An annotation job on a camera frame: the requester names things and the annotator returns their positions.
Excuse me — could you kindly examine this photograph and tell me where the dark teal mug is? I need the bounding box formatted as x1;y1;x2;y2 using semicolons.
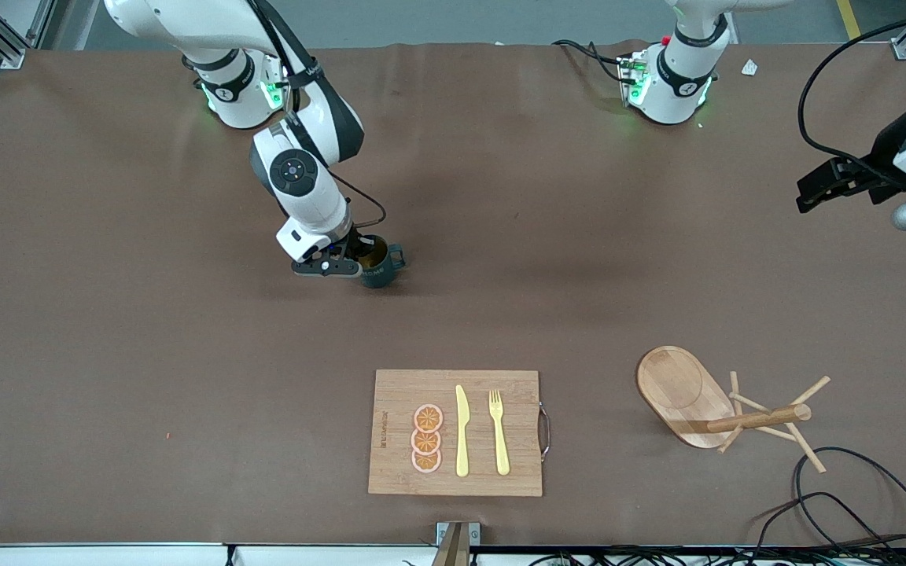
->
357;233;407;289

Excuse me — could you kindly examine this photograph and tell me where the brown table cover sheet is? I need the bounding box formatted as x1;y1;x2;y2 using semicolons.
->
0;39;906;549

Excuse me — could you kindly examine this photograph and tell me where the bamboo cutting board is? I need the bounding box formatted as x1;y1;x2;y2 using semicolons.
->
367;369;544;498

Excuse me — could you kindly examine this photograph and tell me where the yellow plastic knife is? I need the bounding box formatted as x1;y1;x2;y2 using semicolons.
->
455;384;471;478

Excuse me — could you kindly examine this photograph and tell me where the wooden mug tree stand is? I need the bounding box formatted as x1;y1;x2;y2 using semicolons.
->
636;346;831;474

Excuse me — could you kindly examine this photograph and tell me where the yellow plastic fork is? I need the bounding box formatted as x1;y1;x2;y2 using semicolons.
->
488;389;511;476

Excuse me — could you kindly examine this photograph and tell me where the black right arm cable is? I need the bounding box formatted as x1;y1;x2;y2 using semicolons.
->
331;171;388;230

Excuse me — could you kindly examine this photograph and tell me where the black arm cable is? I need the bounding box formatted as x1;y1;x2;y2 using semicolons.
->
797;8;906;189
331;171;388;230

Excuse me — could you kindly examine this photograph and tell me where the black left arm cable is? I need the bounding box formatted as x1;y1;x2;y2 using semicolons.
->
797;8;906;189

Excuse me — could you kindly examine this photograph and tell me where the black left base cable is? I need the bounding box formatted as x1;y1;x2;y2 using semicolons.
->
554;39;635;83

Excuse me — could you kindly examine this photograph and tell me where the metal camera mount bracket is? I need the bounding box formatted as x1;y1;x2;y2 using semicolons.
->
436;521;481;566

